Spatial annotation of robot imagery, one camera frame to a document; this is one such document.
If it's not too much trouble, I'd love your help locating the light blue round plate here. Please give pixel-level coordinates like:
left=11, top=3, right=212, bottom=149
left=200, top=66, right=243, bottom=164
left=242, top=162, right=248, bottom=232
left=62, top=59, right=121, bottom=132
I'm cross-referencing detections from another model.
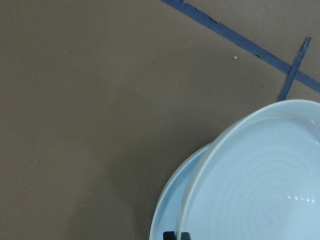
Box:
left=178, top=99, right=320, bottom=240
left=149, top=143, right=216, bottom=240

